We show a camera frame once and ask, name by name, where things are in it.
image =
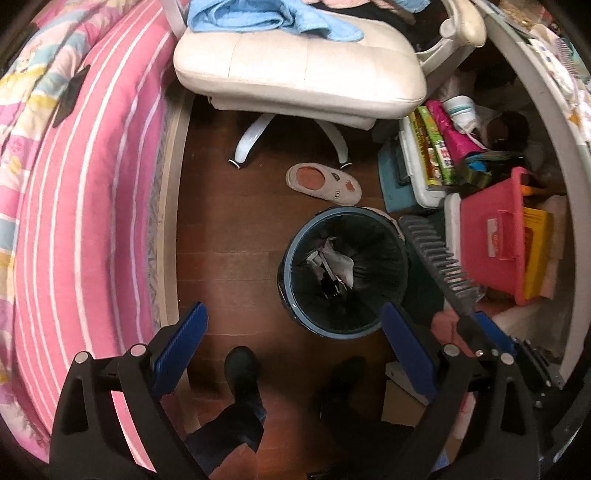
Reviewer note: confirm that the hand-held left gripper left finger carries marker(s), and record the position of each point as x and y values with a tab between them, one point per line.
182	346

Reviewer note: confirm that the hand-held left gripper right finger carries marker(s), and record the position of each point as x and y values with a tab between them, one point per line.
406	350

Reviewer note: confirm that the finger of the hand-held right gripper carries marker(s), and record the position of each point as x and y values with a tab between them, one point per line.
473	337
496	334

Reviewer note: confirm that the grey toothed plastic piece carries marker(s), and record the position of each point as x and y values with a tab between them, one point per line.
438	258

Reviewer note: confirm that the blue trash bin black liner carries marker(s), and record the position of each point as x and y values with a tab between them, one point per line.
369	258

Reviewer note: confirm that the salmon pink cloth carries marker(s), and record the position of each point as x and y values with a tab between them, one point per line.
445	330

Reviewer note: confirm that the cardboard box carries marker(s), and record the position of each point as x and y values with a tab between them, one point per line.
397	406

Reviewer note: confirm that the person's left leg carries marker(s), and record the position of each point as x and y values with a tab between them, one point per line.
240	369

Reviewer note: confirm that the person's leg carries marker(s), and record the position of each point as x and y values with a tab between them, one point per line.
240	369
346	383

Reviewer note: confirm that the person's right leg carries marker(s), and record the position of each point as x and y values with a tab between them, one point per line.
346	383

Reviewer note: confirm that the yellow flat package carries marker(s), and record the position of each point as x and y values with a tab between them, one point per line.
538	249

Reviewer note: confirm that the pink plastic basket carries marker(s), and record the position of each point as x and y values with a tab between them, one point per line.
480	230

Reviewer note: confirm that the crumpled white paper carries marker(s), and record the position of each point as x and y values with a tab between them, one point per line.
341	267

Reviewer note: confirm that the white plastic container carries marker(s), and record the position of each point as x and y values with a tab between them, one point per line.
425	196

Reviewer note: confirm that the orange object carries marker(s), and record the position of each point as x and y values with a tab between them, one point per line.
531	189

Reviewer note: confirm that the teal storage box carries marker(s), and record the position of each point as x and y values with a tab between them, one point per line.
392	198

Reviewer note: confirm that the dark olive bag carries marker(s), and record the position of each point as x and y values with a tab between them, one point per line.
485	166

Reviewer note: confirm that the pink striped bed mattress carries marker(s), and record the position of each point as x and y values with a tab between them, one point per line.
83	207

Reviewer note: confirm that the beige slipper red insole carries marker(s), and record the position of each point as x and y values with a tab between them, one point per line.
339	191

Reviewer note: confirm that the yellow printed food box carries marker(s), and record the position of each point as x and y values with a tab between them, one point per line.
427	157

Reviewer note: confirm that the green printed food box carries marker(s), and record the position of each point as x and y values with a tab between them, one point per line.
441	147

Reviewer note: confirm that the pink plastic bag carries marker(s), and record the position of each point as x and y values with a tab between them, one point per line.
455	138

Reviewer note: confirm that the dark brown round object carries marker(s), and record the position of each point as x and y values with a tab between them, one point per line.
508	129

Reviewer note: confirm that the white desk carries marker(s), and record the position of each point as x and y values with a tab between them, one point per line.
561	134

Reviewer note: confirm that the white patterned cloth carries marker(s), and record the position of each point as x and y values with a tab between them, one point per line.
561	69

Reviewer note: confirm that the cream office chair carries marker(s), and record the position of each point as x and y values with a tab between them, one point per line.
295	60

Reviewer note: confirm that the pastel printed blanket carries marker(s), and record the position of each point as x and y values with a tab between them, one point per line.
27	78

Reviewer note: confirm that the blue towel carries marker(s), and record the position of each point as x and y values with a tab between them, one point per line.
240	16

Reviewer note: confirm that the beige bed frame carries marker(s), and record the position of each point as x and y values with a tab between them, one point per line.
168	184

